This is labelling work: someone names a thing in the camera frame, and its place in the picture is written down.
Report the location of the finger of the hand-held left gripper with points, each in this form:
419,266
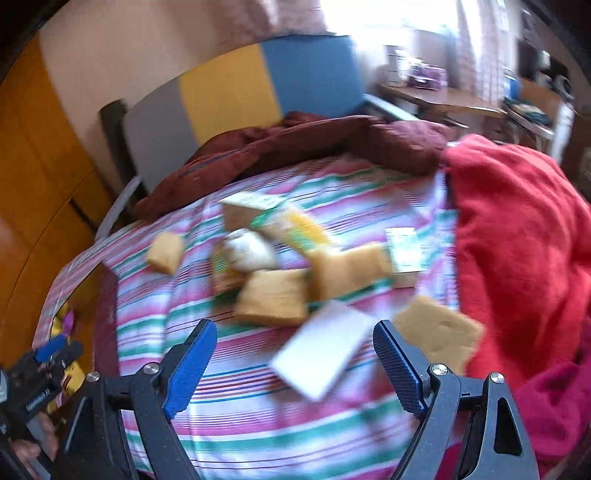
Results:
48,348
69,357

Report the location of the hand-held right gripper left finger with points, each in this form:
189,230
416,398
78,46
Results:
191,369

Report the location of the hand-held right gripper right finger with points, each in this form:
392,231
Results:
397,364

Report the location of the white sponge block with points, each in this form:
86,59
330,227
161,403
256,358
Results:
318,350

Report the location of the yellow sponge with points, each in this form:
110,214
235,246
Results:
272,297
438,332
165,251
346,272

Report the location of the cream cardboard box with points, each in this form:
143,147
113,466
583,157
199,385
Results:
405,251
244,210

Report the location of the white sock ball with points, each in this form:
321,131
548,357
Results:
251,249

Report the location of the person's left hand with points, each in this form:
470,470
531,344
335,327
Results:
44,434

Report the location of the striped bed sheet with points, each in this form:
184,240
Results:
258,429

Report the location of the yellow green snack packet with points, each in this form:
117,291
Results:
226,272

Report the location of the magenta cloth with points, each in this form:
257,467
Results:
554,406

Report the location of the red fleece blanket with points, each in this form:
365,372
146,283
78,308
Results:
508,230

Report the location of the wooden wardrobe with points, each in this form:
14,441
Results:
41,161

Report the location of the maroon padded jacket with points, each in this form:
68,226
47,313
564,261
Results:
323,138

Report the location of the wooden desk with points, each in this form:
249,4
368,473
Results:
443,99

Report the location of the grey yellow blue headboard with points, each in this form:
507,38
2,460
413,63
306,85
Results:
221,97

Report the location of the pink box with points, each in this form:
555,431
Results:
427,76

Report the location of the patterned curtain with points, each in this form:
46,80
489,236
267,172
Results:
480,41

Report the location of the grey bed rail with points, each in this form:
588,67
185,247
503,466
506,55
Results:
117,203

